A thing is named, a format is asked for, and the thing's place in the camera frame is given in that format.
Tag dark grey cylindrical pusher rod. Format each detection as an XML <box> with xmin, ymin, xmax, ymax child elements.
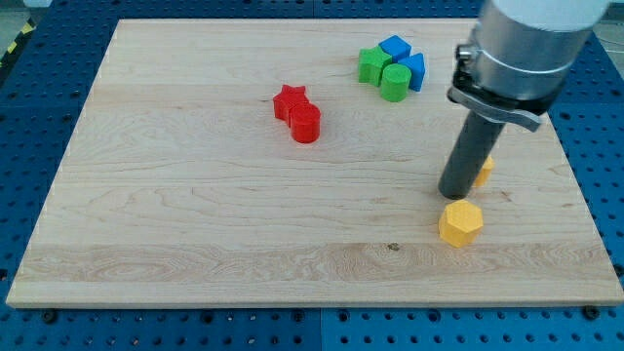
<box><xmin>438</xmin><ymin>112</ymin><xmax>505</xmax><ymax>200</ymax></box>

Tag yellow heart block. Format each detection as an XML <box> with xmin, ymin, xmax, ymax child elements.
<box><xmin>473</xmin><ymin>156</ymin><xmax>495</xmax><ymax>187</ymax></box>

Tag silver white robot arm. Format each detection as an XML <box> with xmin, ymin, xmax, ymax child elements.
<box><xmin>438</xmin><ymin>0</ymin><xmax>609</xmax><ymax>200</ymax></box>

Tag yellow hexagon block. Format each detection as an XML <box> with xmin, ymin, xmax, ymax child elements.
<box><xmin>438</xmin><ymin>200</ymin><xmax>484</xmax><ymax>248</ymax></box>

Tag blue triangular block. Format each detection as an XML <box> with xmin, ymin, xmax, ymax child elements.
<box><xmin>398</xmin><ymin>53</ymin><xmax>426</xmax><ymax>92</ymax></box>

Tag green cylinder block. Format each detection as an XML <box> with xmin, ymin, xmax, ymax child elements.
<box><xmin>380</xmin><ymin>63</ymin><xmax>411</xmax><ymax>102</ymax></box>

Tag blue cube block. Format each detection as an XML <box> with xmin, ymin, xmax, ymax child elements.
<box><xmin>378</xmin><ymin>35</ymin><xmax>411</xmax><ymax>63</ymax></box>

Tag green star block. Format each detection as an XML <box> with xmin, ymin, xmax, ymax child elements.
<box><xmin>358</xmin><ymin>46</ymin><xmax>392</xmax><ymax>87</ymax></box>

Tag red cylinder block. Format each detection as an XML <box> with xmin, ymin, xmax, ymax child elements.
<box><xmin>290</xmin><ymin>102</ymin><xmax>322</xmax><ymax>143</ymax></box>

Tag red star block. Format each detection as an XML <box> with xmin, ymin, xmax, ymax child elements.
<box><xmin>273</xmin><ymin>85</ymin><xmax>309</xmax><ymax>126</ymax></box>

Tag light wooden board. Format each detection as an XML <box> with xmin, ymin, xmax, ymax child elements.
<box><xmin>7</xmin><ymin>19</ymin><xmax>623</xmax><ymax>309</ymax></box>

